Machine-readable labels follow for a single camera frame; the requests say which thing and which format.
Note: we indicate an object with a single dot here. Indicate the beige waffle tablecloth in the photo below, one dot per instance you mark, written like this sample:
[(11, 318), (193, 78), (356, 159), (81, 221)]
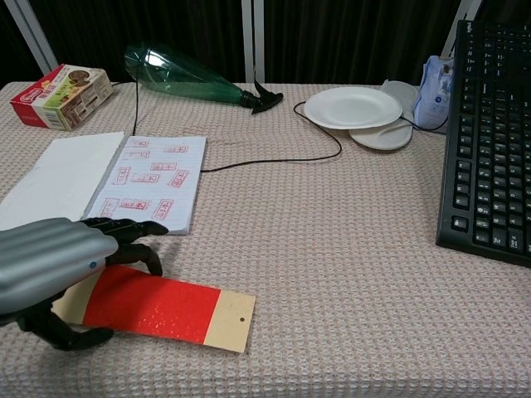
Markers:
[(332, 248)]

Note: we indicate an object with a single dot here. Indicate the green plastic spray bottle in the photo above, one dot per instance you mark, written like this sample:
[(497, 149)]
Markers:
[(182, 79)]

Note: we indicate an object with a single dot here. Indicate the large white paper plate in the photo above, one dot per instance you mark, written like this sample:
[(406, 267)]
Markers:
[(352, 105)]

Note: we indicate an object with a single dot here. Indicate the black computer keyboard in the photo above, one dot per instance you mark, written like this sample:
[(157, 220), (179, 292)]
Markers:
[(489, 157)]

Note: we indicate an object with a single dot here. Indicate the blue white soft pack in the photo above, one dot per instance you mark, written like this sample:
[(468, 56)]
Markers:
[(433, 95)]

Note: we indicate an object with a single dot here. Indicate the black pleated curtain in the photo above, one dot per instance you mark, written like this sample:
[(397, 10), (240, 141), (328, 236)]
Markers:
[(352, 41)]

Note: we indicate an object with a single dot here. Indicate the white metal frame post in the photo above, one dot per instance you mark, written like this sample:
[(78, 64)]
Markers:
[(460, 29), (253, 41), (33, 37)]

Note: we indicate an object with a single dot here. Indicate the yellow cover notebook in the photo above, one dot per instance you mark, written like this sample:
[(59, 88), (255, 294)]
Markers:
[(157, 166)]

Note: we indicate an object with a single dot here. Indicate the red green cookie box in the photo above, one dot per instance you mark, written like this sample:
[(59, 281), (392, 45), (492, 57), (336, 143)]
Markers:
[(62, 95)]

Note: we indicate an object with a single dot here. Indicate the red and tan card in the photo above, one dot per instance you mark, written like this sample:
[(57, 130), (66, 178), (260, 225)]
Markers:
[(166, 307)]

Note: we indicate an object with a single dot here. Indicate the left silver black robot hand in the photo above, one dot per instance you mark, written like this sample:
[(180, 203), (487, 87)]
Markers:
[(45, 257)]

